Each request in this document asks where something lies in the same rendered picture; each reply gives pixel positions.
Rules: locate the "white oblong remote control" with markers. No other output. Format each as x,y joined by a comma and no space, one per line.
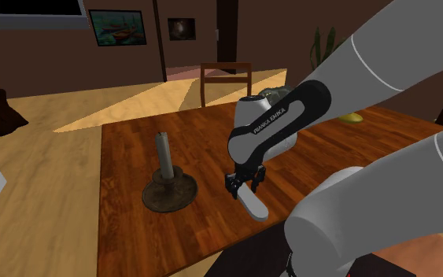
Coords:
255,205

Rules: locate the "brown wooden chair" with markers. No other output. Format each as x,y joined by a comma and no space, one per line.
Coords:
225,78

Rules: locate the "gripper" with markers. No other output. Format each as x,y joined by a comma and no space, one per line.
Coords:
248,170

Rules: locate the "grey framed dark window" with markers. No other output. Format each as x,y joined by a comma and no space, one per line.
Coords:
33,8

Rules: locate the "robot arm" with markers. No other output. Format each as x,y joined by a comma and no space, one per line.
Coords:
363,65

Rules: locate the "grey candle on dark holder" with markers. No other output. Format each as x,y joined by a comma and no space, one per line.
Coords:
169,190

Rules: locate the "small dark wall picture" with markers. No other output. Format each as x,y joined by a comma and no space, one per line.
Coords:
181,29

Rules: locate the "green leafy plant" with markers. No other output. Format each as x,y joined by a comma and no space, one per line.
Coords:
321,46

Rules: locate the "yellow flat object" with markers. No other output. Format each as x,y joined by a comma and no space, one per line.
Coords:
350,118

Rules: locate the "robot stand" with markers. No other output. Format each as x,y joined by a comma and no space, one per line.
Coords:
255,257

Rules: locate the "dark green lumpy object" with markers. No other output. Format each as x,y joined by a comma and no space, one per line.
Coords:
275,93

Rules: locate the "boat painting in dark frame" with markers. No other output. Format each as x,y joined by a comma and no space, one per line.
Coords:
117,27

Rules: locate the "brown wooden table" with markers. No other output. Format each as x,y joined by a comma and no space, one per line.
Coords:
190,238

